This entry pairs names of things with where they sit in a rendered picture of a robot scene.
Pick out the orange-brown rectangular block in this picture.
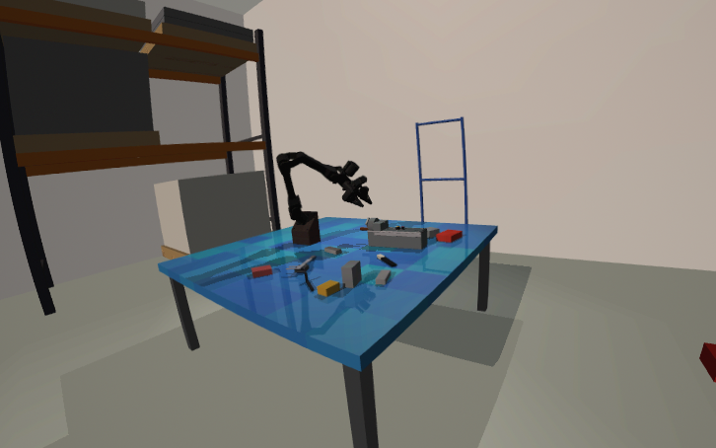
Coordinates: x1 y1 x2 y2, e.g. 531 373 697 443
318 280 340 297

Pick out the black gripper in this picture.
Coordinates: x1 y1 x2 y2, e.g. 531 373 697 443
342 179 373 207

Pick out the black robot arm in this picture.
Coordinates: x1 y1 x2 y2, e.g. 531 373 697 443
276 152 367 225

